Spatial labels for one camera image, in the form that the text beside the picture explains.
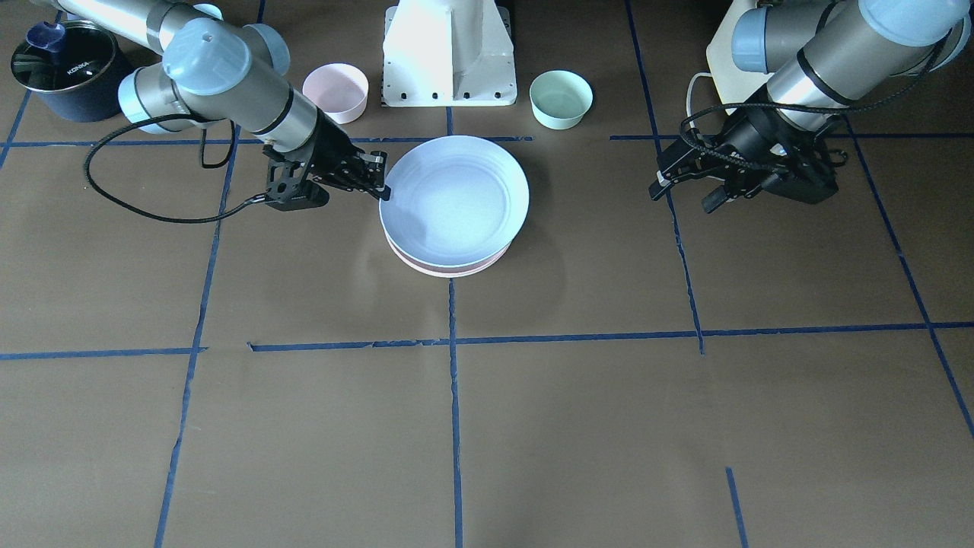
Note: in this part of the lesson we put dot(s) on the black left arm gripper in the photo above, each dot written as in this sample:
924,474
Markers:
748,137

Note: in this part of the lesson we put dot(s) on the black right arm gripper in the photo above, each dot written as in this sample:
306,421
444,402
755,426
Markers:
329,147

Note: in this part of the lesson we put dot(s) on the light blue plate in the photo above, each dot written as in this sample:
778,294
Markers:
455,201

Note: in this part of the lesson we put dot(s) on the pink plate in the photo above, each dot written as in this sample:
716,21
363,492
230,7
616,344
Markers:
447,272

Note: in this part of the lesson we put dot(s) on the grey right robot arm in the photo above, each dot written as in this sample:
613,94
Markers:
211,70

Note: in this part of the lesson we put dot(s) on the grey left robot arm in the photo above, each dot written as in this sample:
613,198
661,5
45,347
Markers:
820,59

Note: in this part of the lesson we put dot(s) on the pink plastic bowl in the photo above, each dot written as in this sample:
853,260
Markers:
339,90

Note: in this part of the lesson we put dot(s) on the cream white toaster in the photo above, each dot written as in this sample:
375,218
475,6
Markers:
732,84

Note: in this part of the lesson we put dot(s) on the green plastic bowl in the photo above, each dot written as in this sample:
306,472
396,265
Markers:
560,99

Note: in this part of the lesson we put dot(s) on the dark blue cooking pot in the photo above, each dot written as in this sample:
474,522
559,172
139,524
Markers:
75,67

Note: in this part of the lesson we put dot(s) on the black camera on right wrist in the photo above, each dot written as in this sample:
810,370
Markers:
287,186

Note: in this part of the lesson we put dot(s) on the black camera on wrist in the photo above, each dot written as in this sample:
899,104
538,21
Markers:
812,176
287,186

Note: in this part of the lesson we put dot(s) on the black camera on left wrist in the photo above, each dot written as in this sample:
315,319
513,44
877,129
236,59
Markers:
812,176

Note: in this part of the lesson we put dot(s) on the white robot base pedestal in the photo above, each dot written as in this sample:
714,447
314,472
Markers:
448,54

